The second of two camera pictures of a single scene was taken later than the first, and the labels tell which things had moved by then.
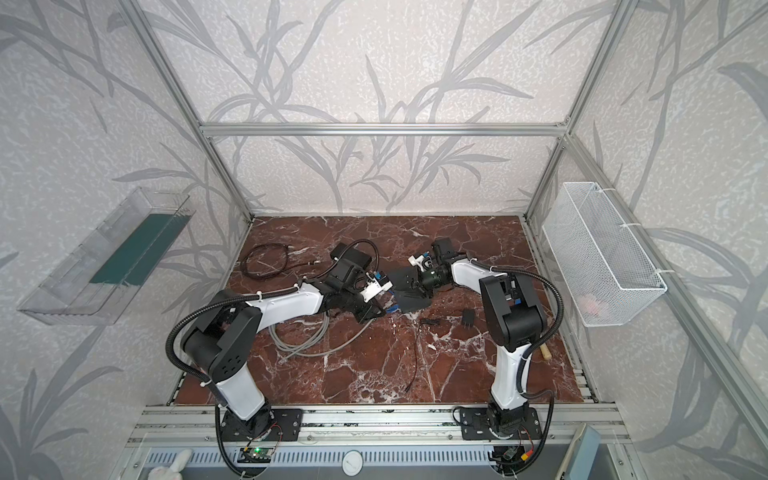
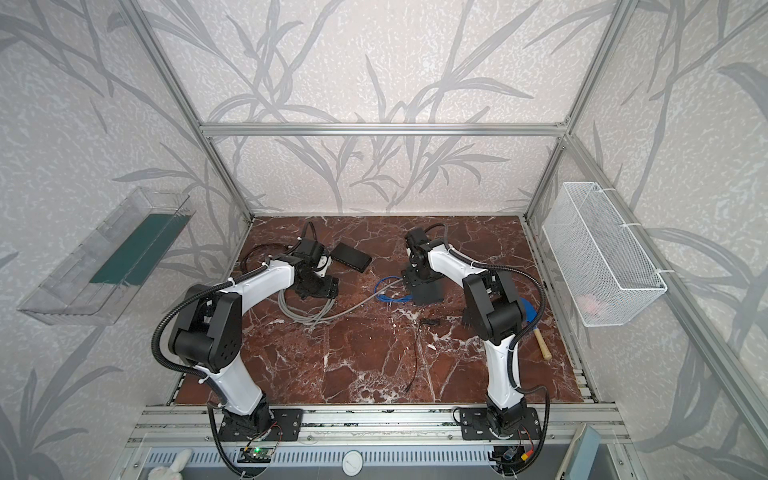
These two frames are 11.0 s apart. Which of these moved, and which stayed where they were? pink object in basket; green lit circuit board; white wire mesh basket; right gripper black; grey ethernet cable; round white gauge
Moved: grey ethernet cable; right gripper black
Stayed: round white gauge; green lit circuit board; pink object in basket; white wire mesh basket
